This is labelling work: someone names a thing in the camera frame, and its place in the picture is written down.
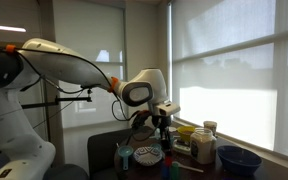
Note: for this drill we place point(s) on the blue patterned white plate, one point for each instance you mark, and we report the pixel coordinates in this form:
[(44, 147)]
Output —
[(147, 156)]

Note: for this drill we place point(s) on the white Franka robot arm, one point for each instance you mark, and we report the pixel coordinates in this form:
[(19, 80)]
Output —
[(60, 66)]

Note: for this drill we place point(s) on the white plastic spoon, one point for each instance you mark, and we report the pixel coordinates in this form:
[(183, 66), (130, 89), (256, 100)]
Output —
[(189, 167)]

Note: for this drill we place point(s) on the light blue cup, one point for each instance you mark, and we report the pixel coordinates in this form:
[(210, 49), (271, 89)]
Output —
[(157, 133)]

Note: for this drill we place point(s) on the green block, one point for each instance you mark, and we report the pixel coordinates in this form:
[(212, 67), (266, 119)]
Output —
[(174, 171)]

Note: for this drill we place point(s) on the yellow bowl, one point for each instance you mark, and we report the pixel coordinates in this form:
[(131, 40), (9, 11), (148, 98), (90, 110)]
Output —
[(185, 132)]

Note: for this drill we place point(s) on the blue block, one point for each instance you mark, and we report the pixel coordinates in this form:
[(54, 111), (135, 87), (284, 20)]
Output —
[(165, 172)]

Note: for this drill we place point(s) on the grey round seat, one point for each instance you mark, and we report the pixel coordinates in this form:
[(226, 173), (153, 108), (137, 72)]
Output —
[(67, 172)]

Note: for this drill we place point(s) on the large teal measuring cup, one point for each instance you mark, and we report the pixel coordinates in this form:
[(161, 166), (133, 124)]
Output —
[(125, 151)]

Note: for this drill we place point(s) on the small teal measuring cup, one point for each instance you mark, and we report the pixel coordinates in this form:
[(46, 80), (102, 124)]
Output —
[(155, 146)]

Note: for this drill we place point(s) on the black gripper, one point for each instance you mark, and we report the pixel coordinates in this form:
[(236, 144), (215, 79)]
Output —
[(162, 122)]

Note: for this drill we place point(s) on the small white box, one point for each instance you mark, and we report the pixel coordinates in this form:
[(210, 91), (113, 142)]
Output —
[(181, 147)]

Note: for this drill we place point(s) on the dark blue bowl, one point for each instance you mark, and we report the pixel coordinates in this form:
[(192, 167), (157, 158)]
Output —
[(239, 160)]

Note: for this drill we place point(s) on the clear jar white contents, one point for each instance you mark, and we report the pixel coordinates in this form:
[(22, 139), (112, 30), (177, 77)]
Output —
[(203, 146)]

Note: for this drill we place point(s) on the fluorescent ceiling light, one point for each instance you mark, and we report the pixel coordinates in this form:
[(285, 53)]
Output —
[(4, 28)]

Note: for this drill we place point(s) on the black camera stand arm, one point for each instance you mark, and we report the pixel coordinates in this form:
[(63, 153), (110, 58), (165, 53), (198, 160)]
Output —
[(67, 99)]

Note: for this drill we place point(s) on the white roller blind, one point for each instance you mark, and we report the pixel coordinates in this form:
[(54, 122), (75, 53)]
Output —
[(84, 33), (224, 66)]

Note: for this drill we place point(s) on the medium teal measuring cup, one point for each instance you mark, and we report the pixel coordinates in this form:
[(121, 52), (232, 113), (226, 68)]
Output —
[(173, 139)]

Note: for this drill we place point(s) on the dark upholstered chair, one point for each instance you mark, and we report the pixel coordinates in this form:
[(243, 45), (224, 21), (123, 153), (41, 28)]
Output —
[(100, 153)]

